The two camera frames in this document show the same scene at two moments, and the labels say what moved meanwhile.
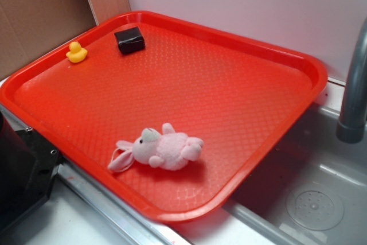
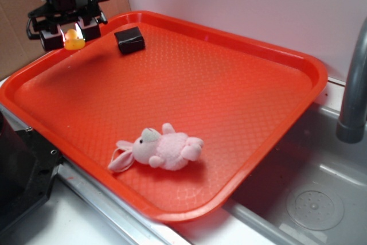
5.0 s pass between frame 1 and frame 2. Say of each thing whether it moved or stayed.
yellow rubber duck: moved
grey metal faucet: stayed
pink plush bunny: stayed
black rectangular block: stayed
